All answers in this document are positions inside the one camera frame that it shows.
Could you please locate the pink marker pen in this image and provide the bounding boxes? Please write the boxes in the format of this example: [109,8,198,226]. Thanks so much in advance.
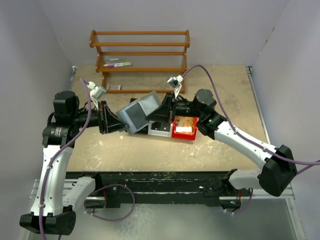
[103,63,123,68]

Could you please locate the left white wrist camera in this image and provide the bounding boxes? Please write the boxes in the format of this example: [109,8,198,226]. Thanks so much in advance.
[88,81,107,104]

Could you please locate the aluminium frame rail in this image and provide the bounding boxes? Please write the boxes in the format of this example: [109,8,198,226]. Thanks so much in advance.
[29,179,296,201]

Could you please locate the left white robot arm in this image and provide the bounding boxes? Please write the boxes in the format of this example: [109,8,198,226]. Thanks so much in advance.
[19,91,128,237]

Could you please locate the grey card holder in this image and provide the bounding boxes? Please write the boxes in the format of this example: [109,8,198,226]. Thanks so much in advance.
[116,91,162,135]

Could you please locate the black object in white bin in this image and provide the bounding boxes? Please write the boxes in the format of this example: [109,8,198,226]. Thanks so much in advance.
[151,122,171,132]

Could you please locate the small grey clip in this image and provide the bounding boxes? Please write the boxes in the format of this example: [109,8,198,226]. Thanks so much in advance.
[106,84,122,90]

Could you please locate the white plastic bin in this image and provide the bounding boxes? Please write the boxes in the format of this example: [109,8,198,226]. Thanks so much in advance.
[148,122,173,138]

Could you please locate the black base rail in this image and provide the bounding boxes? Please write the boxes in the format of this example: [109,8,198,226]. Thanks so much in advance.
[66,171,251,209]

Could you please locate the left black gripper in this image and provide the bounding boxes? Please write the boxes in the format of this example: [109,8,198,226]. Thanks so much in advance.
[71,100,129,134]

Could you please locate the wooden pieces in red bin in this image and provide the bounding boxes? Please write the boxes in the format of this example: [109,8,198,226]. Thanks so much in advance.
[175,116,195,135]

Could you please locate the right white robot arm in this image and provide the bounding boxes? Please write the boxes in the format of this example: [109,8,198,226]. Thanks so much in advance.
[146,89,297,197]

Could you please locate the red plastic bin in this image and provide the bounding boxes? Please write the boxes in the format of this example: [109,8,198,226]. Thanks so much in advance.
[171,116,198,141]

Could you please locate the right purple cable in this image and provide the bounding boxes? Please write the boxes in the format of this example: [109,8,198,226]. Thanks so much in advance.
[181,64,320,216]

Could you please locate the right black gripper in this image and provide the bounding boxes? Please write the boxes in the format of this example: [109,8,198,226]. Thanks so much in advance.
[145,92,204,125]

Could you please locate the light green marker pen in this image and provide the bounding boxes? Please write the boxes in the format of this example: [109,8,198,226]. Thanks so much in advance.
[116,62,132,67]

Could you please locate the wooden slatted rack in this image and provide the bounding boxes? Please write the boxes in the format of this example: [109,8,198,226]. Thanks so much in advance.
[89,30,191,87]

